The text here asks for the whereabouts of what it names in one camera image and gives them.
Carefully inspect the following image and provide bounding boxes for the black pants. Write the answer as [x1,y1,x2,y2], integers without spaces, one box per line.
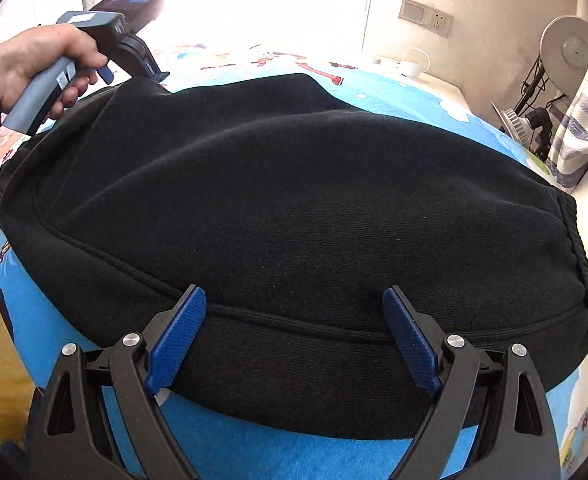
[0,72,588,441]

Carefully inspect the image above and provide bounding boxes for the left hand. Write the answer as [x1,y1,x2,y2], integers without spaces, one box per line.
[0,24,108,119]

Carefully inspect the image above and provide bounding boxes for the white nightstand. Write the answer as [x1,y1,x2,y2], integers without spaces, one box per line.
[373,56,496,126]

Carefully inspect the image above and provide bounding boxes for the blue cartoon bed sheet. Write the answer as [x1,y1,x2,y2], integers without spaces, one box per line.
[0,52,588,480]

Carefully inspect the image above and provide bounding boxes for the white charger with cable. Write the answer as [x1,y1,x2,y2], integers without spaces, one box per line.
[379,47,431,79]

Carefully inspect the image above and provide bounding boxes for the wall switch socket plate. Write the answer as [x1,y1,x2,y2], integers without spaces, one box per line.
[399,0,453,37]

